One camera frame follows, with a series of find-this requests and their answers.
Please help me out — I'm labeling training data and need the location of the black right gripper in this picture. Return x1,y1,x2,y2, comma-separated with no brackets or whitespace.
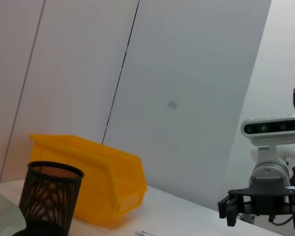
217,186,295,229

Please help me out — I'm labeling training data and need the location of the black mesh pen holder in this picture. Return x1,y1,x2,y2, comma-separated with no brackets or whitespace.
18,161,85,236

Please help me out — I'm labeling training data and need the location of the green glass fruit plate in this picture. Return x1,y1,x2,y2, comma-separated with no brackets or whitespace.
0,186,28,236

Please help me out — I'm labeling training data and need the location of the yellow plastic bin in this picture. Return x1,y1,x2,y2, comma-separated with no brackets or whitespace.
29,133,148,224

